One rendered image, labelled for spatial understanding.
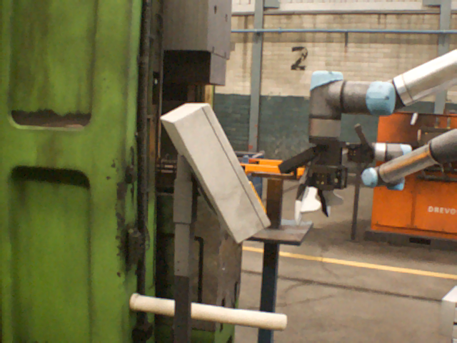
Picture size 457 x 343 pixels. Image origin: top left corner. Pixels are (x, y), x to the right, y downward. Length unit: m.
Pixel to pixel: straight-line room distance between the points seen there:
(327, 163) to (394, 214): 3.97
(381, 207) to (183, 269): 4.04
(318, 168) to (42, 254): 0.89
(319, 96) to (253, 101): 8.51
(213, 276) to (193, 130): 0.77
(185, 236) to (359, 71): 8.19
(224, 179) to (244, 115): 8.75
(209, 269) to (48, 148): 0.63
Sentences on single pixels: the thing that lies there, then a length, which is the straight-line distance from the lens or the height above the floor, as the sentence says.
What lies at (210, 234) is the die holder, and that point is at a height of 0.80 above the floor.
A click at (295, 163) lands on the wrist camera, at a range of 1.26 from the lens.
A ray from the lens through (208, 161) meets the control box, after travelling 1.04.
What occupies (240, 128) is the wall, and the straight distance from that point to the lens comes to 9.83.
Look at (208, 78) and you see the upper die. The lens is 1.67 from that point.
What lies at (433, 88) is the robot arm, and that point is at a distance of 1.28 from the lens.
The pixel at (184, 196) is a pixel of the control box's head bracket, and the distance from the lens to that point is 1.20.
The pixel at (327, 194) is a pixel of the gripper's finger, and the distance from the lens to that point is 1.30.
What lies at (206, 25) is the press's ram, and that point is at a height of 1.44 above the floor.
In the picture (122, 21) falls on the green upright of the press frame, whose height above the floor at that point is 1.41.
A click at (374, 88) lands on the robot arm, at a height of 1.25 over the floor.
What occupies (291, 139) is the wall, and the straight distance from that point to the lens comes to 9.51.
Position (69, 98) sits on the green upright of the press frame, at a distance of 1.57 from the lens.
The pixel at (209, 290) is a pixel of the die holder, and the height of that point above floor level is 0.61.
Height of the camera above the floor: 1.19
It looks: 7 degrees down
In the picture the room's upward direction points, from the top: 2 degrees clockwise
